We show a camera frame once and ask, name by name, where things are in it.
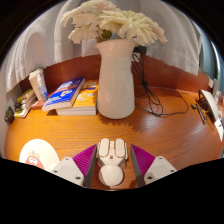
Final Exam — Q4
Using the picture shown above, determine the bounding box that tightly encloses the white pink cartoon mouse pad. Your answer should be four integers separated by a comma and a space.
18, 138, 62, 172

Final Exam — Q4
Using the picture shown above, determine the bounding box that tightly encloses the white flat device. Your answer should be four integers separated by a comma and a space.
197, 89, 221, 123

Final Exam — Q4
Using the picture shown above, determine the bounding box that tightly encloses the red-brown flat book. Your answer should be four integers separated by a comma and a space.
30, 99, 47, 111

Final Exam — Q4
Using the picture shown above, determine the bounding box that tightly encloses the white curtain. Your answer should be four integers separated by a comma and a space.
4, 0, 204, 94

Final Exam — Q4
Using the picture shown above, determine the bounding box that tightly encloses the dark green mug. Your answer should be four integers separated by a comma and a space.
3, 105, 16, 126

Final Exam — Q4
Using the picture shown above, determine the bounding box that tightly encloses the white computer mouse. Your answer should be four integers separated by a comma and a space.
95, 137, 129, 188

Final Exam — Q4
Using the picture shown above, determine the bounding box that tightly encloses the white ceramic vase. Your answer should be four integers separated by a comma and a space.
94, 38, 139, 120

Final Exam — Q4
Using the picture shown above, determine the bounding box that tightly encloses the black cable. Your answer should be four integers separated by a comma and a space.
131, 49, 201, 118

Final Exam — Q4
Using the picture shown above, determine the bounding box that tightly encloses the beige lidded tumbler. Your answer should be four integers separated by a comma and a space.
28, 67, 46, 102

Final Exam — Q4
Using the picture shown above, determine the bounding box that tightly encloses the orange cover book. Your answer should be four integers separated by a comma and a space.
55, 79, 100, 117

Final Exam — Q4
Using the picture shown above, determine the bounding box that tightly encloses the yellow cover book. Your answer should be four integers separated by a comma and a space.
16, 88, 35, 103

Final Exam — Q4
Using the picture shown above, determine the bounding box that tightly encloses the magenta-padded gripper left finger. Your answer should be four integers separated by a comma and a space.
49, 143, 98, 189

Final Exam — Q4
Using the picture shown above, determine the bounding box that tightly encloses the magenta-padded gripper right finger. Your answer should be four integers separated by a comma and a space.
129, 143, 178, 188

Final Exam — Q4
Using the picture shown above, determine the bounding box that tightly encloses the white paper card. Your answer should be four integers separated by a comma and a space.
213, 116, 224, 143

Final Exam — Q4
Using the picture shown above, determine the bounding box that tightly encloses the white flower bouquet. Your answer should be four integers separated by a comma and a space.
60, 0, 168, 47

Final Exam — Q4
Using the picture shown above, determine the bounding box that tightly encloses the black spine book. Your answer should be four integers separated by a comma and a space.
13, 101, 37, 113
14, 96, 37, 108

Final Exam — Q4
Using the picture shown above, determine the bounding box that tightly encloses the clear spray bottle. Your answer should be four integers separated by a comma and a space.
37, 74, 50, 101

